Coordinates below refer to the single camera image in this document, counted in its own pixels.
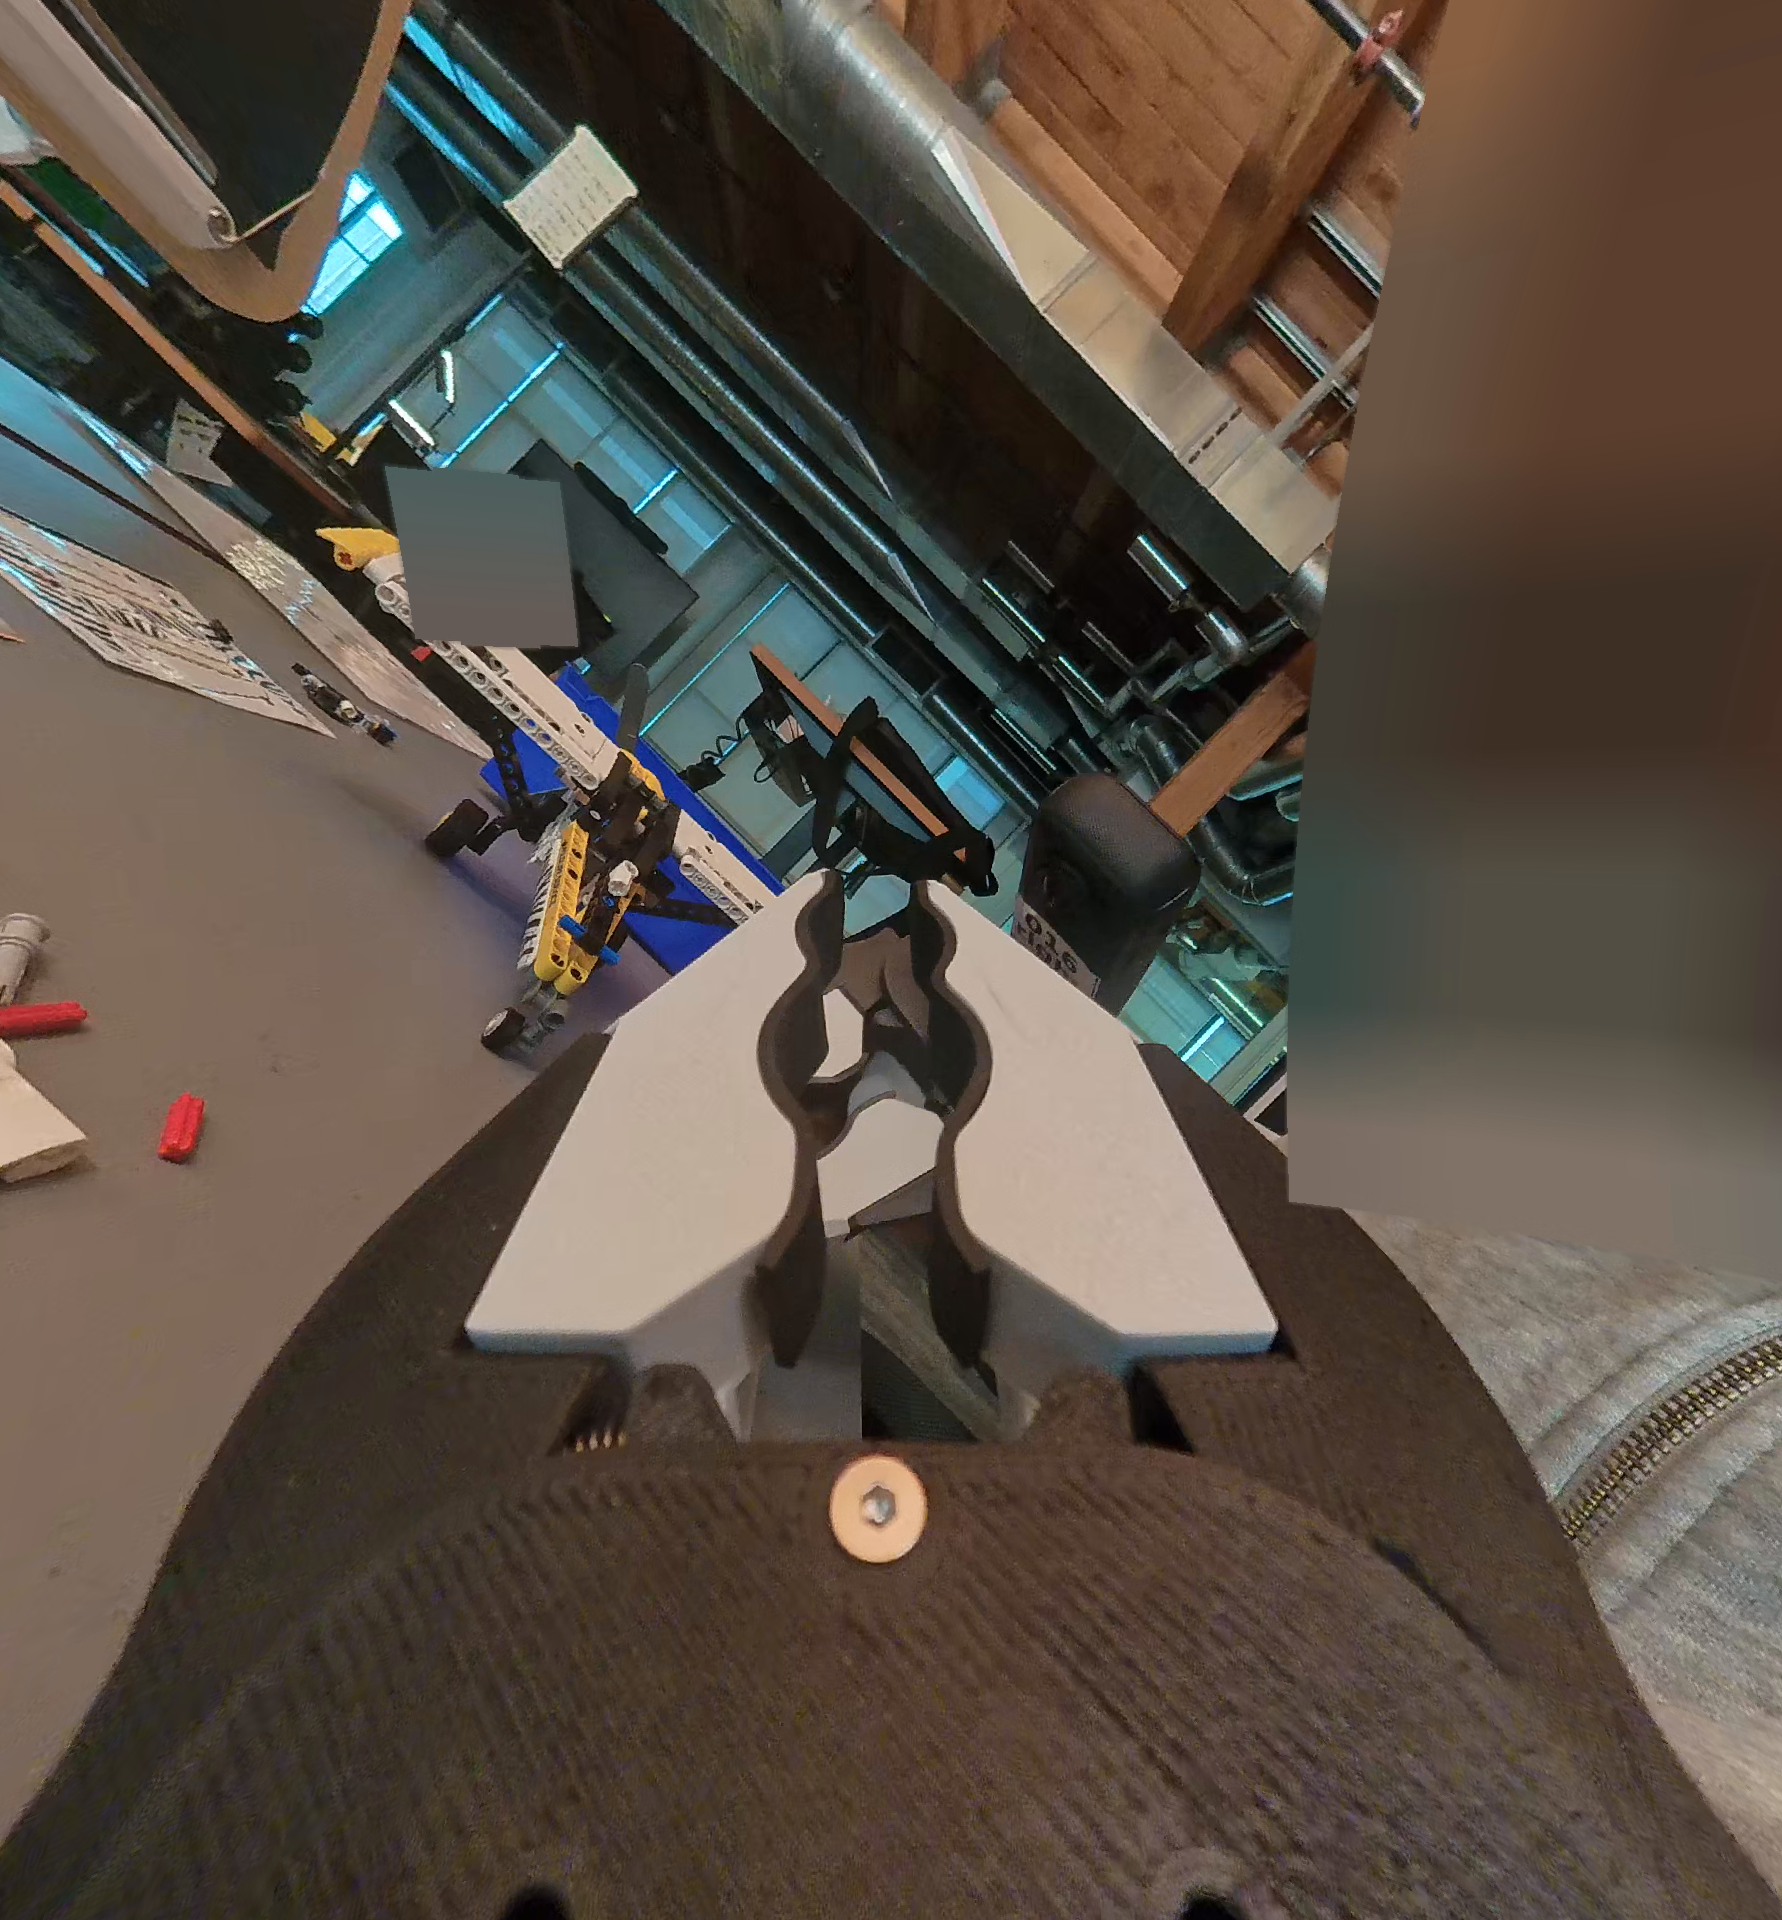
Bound yellow black lego model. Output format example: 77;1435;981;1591
428;668;710;1052

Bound white hanging paper sign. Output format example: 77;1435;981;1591
506;128;642;271

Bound round tan-edged table top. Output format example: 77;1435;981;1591
0;0;414;323

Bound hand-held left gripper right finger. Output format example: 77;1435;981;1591
914;881;1277;1419

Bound black office chair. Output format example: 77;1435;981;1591
806;696;1000;903

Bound silver ventilation duct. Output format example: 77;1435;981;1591
771;0;1351;601

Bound dark monitor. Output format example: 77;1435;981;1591
532;443;700;640

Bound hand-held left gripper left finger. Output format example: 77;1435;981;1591
464;873;869;1442

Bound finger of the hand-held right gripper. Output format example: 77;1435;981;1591
824;942;940;1228

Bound wooden desk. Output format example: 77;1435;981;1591
748;646;982;889

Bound blue plastic bin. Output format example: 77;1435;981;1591
558;659;748;977

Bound yellow black brick model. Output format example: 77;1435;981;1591
367;556;764;926

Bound glossy clear plastic bag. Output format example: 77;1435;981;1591
71;404;493;757

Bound grey zip sweatshirt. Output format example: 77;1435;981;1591
1355;1205;1782;1920

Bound white instruction sheet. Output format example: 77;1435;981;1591
0;477;337;741

